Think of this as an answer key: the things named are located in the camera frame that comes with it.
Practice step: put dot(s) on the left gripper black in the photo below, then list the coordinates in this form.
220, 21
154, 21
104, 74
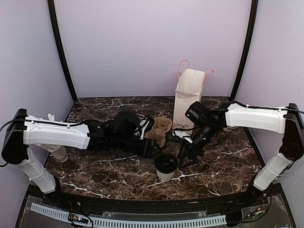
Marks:
147, 150

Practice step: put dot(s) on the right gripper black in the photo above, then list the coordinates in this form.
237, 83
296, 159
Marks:
194, 161

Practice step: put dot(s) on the brown cardboard cup carrier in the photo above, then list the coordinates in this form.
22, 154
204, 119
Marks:
158, 132

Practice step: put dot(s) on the white paper takeout bag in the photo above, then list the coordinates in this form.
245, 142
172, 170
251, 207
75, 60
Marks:
188, 90

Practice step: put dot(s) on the single white paper cup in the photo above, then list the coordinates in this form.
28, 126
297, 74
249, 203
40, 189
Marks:
165, 175

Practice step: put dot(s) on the stack of white paper cups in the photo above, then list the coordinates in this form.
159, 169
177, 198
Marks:
228, 129

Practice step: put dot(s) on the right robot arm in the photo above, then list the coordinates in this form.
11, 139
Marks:
282, 120

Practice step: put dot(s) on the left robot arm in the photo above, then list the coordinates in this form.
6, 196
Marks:
125, 132

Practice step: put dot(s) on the cup holding wrapped straws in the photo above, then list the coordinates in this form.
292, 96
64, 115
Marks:
58, 151

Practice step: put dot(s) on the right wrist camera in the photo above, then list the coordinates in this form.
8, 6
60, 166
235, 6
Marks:
177, 136

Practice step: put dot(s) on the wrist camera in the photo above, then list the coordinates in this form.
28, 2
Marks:
177, 136
146, 125

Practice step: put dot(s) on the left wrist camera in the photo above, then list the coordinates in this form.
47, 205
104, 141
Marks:
146, 125

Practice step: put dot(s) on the white slotted cable duct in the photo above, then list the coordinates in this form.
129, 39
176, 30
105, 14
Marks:
129, 220

